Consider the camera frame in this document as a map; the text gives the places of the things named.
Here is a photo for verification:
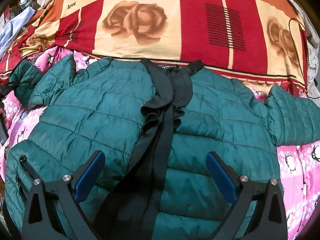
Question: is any dark green puffer jacket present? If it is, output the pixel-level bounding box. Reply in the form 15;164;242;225
4;54;320;240

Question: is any black cable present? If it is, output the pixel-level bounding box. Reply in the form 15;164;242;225
288;17;320;99

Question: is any pink penguin blanket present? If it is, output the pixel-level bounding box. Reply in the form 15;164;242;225
0;47;320;240

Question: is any red orange rose blanket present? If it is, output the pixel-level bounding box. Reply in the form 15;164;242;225
1;0;308;96

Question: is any lavender garment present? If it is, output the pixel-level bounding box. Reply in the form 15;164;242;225
1;7;35;57

